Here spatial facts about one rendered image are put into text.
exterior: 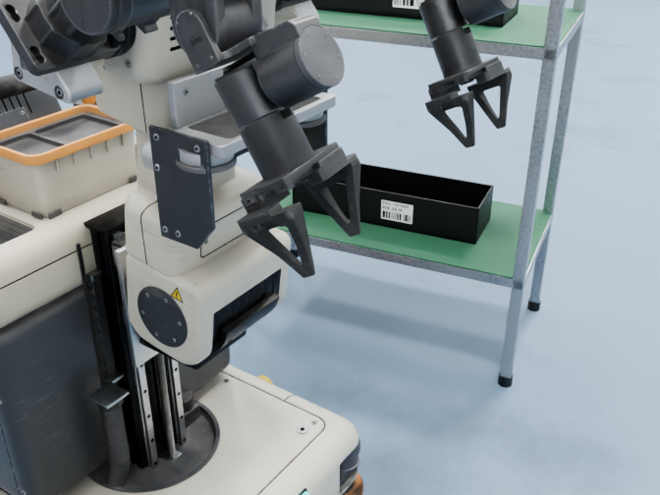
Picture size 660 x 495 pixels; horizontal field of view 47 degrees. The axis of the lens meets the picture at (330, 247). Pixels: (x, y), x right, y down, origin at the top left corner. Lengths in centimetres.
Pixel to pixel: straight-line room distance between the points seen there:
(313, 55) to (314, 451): 105
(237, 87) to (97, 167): 67
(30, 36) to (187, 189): 26
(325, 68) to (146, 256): 55
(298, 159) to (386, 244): 143
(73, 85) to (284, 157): 30
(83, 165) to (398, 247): 105
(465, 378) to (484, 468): 35
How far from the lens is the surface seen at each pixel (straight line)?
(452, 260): 210
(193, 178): 99
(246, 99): 74
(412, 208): 220
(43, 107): 159
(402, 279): 268
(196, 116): 103
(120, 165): 141
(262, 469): 156
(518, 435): 210
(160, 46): 100
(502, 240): 223
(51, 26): 90
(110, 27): 82
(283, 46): 70
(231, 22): 74
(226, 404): 171
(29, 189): 134
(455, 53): 109
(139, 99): 109
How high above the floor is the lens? 138
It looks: 29 degrees down
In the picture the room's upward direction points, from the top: straight up
